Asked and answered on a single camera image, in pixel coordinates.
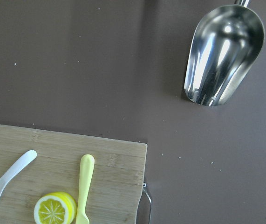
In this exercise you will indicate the bamboo cutting board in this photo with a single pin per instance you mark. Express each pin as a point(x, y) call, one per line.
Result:
point(116, 185)

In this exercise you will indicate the yellow plastic knife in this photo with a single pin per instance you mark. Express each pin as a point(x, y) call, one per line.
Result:
point(85, 176)

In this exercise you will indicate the steel scoop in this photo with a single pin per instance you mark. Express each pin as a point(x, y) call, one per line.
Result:
point(225, 45)

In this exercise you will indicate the half lemon slice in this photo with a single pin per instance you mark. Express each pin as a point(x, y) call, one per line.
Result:
point(55, 208)

